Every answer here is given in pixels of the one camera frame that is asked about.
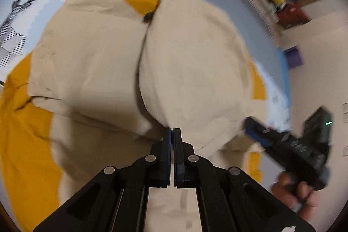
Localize beige cloth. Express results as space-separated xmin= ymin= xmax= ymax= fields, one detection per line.
xmin=5 ymin=0 xmax=291 ymax=189

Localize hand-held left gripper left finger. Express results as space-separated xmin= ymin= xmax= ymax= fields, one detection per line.
xmin=33 ymin=127 xmax=174 ymax=232

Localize beige and yellow jacket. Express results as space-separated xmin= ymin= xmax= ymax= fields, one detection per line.
xmin=0 ymin=0 xmax=268 ymax=232

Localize dark red cushion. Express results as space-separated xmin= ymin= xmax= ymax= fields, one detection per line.
xmin=277 ymin=1 xmax=312 ymax=30

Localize purple bag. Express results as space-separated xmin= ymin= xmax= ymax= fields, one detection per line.
xmin=283 ymin=47 xmax=302 ymax=69

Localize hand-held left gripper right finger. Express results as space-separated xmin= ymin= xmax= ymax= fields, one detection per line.
xmin=173 ymin=127 xmax=317 ymax=232

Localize light blue printed cloth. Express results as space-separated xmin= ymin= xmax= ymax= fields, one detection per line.
xmin=0 ymin=0 xmax=293 ymax=135

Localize person's right hand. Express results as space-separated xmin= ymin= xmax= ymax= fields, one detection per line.
xmin=272 ymin=171 xmax=320 ymax=213

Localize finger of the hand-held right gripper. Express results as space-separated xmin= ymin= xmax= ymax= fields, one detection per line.
xmin=243 ymin=116 xmax=289 ymax=156

